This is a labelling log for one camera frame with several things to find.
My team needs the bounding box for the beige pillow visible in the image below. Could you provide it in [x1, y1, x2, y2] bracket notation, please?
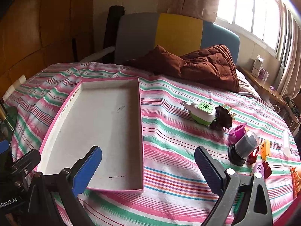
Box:
[236, 69, 259, 97]

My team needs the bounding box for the striped beige curtain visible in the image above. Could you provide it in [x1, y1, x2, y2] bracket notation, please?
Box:
[275, 2, 301, 99]

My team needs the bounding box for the window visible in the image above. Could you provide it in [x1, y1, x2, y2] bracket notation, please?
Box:
[216, 0, 283, 52]

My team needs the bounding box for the orange ridged plastic toy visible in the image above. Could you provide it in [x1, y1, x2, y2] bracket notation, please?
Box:
[290, 166, 301, 199]

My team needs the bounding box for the teal ribbed plastic cup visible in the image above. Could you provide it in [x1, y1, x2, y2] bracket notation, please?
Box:
[235, 191, 245, 215]

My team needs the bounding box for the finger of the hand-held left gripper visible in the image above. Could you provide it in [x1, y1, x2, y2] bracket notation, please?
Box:
[11, 149, 42, 177]

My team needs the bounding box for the green white plug-in device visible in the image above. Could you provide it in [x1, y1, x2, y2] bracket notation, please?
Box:
[181, 100, 217, 126]

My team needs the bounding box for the translucent glue stick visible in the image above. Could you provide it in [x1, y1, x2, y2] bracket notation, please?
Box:
[283, 130, 292, 157]

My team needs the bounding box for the wooden wardrobe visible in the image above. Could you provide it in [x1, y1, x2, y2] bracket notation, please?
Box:
[0, 0, 94, 95]

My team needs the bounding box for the glass bottle with gold contents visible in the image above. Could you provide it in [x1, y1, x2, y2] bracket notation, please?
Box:
[0, 99, 8, 124]

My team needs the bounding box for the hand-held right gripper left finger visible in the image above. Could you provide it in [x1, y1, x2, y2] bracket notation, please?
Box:
[27, 145, 103, 226]

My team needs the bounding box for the striped bed sheet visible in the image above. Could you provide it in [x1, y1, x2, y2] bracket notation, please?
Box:
[5, 61, 301, 226]

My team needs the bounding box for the dark brown hair claw clip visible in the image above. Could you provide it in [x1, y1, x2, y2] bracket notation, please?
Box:
[210, 105, 236, 130]

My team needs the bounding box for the grey yellow blue headboard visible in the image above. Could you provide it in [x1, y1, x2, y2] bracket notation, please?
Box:
[114, 12, 240, 66]

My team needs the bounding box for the black rolled mat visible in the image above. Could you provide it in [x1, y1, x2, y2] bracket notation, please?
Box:
[103, 5, 126, 63]

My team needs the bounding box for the purple plastic scoop toy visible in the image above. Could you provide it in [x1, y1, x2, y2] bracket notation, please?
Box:
[229, 122, 248, 137]

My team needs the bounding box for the brown quilt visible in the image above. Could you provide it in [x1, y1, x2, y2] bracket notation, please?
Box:
[122, 44, 240, 93]

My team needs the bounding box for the white carton box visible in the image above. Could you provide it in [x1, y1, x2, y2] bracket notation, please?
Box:
[250, 55, 264, 77]

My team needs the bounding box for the wooden side shelf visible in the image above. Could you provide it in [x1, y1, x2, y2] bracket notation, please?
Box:
[237, 65, 301, 132]

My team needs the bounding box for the pink cardboard tray box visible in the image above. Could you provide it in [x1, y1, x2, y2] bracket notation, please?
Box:
[33, 76, 144, 192]

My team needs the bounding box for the green glass table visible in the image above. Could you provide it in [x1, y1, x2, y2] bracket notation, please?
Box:
[0, 106, 18, 142]

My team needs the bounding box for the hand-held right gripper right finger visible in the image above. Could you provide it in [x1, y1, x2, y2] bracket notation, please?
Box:
[194, 146, 273, 226]

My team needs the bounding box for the orange yellow toy piece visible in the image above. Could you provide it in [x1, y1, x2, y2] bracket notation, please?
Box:
[260, 139, 271, 163]

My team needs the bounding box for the black tape roll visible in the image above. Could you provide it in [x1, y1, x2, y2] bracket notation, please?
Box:
[228, 131, 260, 166]

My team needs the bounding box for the purple patterned oval case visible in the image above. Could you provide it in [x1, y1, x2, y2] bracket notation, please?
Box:
[251, 163, 266, 179]

